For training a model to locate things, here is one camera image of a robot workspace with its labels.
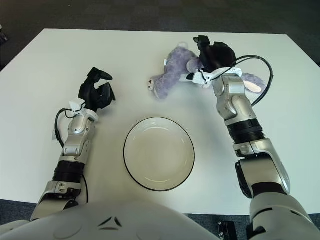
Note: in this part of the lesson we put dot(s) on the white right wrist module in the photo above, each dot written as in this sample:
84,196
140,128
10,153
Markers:
200,78

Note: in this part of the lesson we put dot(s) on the white plate with black rim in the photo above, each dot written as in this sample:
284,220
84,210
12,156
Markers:
160,152

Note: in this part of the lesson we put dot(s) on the purple plush rabbit doll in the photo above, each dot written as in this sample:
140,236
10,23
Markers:
170,75

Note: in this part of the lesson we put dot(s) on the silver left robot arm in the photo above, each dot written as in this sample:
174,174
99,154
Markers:
75,142

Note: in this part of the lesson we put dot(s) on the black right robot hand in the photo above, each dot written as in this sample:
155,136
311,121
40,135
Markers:
217,57

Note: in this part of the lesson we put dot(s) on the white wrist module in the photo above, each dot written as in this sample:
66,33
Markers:
76,106
200,78

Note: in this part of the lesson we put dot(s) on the grey robot torso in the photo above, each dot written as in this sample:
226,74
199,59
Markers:
112,220

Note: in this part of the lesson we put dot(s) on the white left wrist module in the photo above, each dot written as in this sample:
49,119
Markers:
76,106

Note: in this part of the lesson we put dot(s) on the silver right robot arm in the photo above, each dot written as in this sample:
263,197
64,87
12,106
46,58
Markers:
237,105

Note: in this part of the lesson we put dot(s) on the black floor bracket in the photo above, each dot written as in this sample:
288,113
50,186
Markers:
225,230

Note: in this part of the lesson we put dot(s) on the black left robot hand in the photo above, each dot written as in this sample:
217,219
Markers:
92,92

